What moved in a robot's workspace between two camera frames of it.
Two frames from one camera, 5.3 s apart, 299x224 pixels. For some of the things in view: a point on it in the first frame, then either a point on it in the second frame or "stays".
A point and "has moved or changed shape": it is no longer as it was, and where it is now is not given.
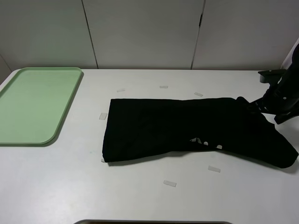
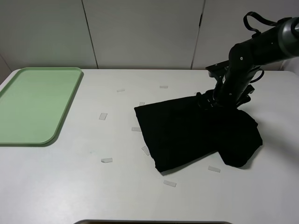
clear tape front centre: [169, 183] stays
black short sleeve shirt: [136, 129] has moved or changed shape
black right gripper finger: [258, 107] to [208, 103]
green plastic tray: [34, 104] stays
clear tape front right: [214, 169] stays
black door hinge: [200, 20] stays
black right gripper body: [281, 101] to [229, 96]
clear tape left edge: [103, 116] stays
